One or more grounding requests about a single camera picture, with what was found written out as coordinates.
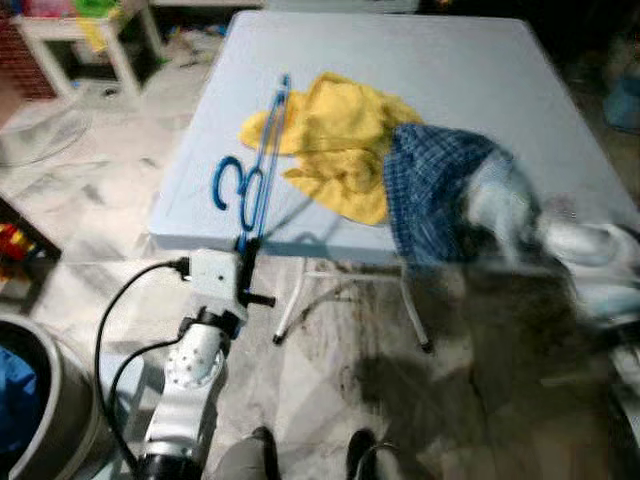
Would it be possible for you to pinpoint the blue plaid shirt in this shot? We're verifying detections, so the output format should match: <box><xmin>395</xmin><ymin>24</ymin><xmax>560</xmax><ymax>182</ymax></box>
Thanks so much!
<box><xmin>383</xmin><ymin>123</ymin><xmax>541</xmax><ymax>269</ymax></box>

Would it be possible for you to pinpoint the yellow cloth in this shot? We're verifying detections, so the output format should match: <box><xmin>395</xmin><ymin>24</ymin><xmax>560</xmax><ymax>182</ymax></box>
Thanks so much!
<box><xmin>238</xmin><ymin>72</ymin><xmax>426</xmax><ymax>226</ymax></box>

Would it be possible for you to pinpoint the grey robot left leg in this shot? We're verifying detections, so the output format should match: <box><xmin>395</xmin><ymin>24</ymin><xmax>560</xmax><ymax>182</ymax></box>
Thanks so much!
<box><xmin>213</xmin><ymin>427</ymin><xmax>283</xmax><ymax>480</ymax></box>

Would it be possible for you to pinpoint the grey robot leg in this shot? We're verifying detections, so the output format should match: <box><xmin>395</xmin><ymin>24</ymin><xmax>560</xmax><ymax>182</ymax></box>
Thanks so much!
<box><xmin>213</xmin><ymin>427</ymin><xmax>283</xmax><ymax>480</ymax></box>
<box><xmin>345</xmin><ymin>428</ymin><xmax>406</xmax><ymax>480</ymax></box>

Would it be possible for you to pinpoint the grey robot right leg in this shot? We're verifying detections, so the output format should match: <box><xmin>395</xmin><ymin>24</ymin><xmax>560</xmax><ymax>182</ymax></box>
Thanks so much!
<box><xmin>345</xmin><ymin>428</ymin><xmax>406</xmax><ymax>480</ymax></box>

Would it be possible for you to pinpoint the grey round bucket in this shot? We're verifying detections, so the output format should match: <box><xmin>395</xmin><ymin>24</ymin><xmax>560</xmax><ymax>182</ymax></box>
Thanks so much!
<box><xmin>0</xmin><ymin>315</ymin><xmax>116</xmax><ymax>480</ymax></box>

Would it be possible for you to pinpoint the white round fan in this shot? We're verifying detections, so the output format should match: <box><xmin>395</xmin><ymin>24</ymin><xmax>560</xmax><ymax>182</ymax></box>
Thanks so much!
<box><xmin>0</xmin><ymin>100</ymin><xmax>93</xmax><ymax>168</ymax></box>

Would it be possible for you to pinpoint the dark blue cloth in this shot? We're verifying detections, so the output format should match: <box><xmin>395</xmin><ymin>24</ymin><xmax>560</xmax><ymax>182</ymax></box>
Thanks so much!
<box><xmin>0</xmin><ymin>345</ymin><xmax>43</xmax><ymax>461</ymax></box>

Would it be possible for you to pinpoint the small yellow rag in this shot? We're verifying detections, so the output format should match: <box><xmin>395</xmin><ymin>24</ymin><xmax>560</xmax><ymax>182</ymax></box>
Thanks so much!
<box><xmin>78</xmin><ymin>15</ymin><xmax>111</xmax><ymax>53</ymax></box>

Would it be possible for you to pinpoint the light blue plastic basket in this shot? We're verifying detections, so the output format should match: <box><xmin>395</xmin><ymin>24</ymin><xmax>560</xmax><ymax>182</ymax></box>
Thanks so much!
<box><xmin>600</xmin><ymin>75</ymin><xmax>640</xmax><ymax>133</ymax></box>

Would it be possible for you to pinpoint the green container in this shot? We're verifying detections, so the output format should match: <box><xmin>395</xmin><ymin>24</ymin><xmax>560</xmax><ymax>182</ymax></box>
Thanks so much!
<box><xmin>75</xmin><ymin>0</ymin><xmax>123</xmax><ymax>18</ymax></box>

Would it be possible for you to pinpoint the red lattice crate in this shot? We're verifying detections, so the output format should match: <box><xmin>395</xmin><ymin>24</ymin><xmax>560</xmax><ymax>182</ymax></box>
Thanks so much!
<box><xmin>0</xmin><ymin>15</ymin><xmax>56</xmax><ymax>101</ymax></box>

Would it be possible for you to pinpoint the small white table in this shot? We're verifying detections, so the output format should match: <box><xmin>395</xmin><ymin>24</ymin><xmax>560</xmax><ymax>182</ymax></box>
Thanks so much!
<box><xmin>10</xmin><ymin>0</ymin><xmax>166</xmax><ymax>96</ymax></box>

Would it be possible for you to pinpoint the pink container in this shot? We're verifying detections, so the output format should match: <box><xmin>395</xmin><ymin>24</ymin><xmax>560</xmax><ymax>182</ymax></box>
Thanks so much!
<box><xmin>20</xmin><ymin>0</ymin><xmax>76</xmax><ymax>16</ymax></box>

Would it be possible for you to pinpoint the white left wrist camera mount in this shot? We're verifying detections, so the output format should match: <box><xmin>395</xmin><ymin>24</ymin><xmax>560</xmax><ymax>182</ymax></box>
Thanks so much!
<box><xmin>188</xmin><ymin>250</ymin><xmax>241</xmax><ymax>311</ymax></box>

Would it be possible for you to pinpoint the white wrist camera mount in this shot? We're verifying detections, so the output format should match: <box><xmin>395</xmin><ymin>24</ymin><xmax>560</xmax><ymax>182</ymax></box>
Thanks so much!
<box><xmin>540</xmin><ymin>215</ymin><xmax>626</xmax><ymax>271</ymax></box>
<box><xmin>188</xmin><ymin>250</ymin><xmax>241</xmax><ymax>311</ymax></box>

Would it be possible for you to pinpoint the short black left arm cable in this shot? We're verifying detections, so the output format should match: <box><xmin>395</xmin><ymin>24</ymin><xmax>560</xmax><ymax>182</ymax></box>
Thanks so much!
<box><xmin>105</xmin><ymin>340</ymin><xmax>186</xmax><ymax>411</ymax></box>

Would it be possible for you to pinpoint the long black left arm cable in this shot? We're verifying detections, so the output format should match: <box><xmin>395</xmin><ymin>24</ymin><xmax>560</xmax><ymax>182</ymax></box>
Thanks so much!
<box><xmin>93</xmin><ymin>256</ymin><xmax>193</xmax><ymax>476</ymax></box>

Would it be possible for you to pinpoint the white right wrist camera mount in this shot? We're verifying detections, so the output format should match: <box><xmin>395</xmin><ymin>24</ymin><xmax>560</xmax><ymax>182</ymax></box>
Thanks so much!
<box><xmin>540</xmin><ymin>215</ymin><xmax>626</xmax><ymax>271</ymax></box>

